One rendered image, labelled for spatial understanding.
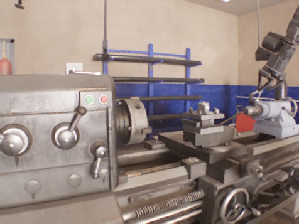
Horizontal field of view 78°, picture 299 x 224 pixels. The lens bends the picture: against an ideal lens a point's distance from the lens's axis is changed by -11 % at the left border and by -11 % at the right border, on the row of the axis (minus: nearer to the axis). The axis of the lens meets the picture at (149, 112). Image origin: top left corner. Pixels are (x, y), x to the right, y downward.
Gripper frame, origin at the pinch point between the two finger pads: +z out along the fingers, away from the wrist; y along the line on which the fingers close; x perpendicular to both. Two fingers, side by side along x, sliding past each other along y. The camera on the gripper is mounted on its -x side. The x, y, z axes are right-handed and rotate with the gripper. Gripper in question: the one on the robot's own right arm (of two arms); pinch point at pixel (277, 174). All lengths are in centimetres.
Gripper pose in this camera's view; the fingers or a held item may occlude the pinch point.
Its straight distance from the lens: 103.6
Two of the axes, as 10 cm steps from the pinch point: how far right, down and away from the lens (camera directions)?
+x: 7.1, 5.6, 4.4
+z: -4.6, -1.1, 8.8
